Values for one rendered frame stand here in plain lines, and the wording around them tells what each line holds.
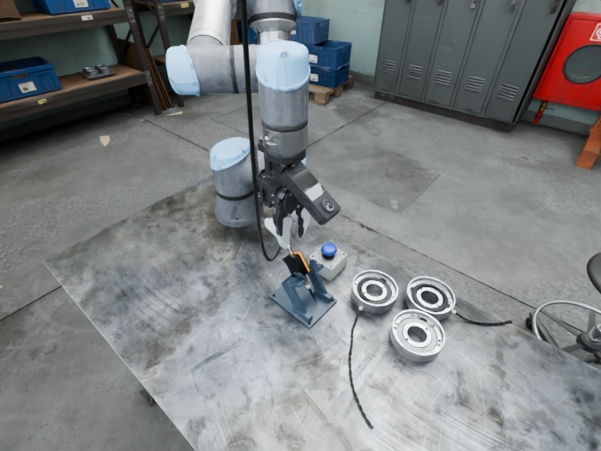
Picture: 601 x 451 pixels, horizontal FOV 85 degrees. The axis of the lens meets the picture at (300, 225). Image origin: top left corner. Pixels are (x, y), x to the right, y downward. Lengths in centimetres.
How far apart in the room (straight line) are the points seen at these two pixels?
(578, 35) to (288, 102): 367
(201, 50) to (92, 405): 149
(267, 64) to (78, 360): 166
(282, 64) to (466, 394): 65
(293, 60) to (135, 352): 63
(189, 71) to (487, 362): 78
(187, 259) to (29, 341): 130
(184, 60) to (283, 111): 19
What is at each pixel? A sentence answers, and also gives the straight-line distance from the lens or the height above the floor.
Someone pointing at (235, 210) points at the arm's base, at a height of 85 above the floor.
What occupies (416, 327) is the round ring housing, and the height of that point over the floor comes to 82.
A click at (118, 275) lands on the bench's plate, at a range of 97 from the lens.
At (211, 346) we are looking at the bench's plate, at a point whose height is 80.
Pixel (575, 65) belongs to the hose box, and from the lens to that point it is 408.
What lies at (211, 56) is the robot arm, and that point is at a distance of 60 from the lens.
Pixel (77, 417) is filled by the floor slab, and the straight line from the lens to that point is 177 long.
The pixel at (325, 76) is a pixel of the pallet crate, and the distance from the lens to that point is 427.
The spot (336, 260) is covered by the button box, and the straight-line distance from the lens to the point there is 83.
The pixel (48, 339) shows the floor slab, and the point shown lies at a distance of 206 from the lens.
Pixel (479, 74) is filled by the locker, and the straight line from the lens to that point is 393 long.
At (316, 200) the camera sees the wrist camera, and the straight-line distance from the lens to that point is 55.
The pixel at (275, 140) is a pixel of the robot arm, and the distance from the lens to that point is 53.
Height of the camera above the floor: 144
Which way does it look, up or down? 40 degrees down
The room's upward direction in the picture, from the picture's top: straight up
